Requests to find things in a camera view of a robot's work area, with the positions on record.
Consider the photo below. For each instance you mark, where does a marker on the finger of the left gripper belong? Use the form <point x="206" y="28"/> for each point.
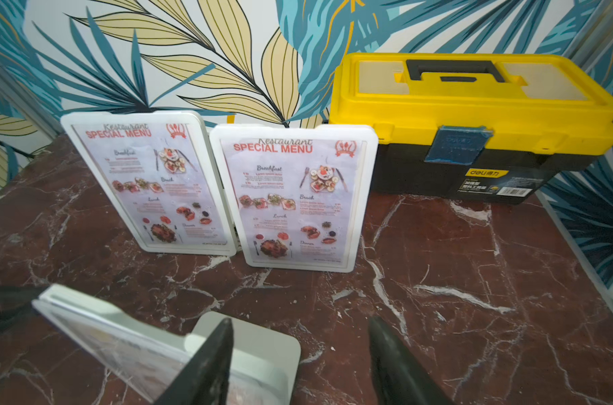
<point x="16" y="304"/>

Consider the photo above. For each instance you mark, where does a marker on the pink menu sheet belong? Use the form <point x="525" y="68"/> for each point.
<point x="158" y="179"/>

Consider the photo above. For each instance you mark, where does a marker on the restaurant special menu sheet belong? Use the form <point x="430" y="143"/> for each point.
<point x="296" y="200"/>

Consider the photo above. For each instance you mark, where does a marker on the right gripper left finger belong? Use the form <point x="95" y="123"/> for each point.
<point x="205" y="378"/>

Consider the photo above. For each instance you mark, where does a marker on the yellow black toolbox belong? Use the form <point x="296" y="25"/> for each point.
<point x="486" y="127"/>

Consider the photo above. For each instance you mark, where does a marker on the white menu rack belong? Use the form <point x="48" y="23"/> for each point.
<point x="92" y="118"/>
<point x="263" y="367"/>
<point x="337" y="132"/>

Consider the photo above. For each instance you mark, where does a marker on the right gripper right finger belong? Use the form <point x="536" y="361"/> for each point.
<point x="397" y="376"/>

